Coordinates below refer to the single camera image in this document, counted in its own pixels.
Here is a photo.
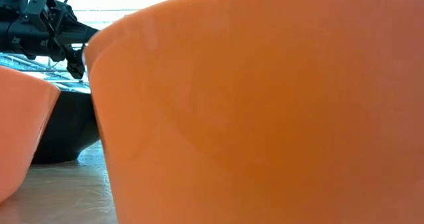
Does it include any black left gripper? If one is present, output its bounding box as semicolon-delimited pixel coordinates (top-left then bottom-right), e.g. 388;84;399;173
46;1;101;80

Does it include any black bowl with patterned interior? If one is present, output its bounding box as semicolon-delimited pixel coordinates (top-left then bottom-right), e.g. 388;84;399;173
30;89;101;165

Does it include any orange plastic mini bowl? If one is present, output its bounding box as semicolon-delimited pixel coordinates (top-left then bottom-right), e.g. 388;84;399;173
0;66;62;204
82;0;424;224

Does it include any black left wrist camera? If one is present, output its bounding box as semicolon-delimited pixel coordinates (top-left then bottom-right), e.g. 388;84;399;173
25;0;58;31

